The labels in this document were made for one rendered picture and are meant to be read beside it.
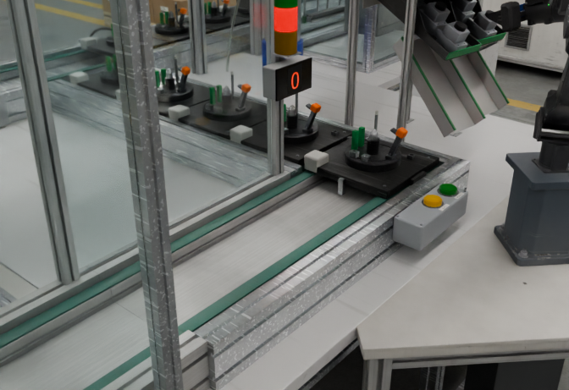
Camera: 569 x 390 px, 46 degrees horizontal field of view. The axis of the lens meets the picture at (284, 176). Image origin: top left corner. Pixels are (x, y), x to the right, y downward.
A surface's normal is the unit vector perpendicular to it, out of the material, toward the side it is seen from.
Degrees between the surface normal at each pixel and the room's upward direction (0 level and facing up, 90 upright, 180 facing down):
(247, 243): 0
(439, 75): 45
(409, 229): 90
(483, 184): 0
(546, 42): 90
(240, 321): 0
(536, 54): 90
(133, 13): 90
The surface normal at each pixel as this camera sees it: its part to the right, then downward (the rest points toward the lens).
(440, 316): 0.00, -0.90
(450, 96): 0.45, -0.39
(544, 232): 0.08, 0.44
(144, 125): 0.77, 0.29
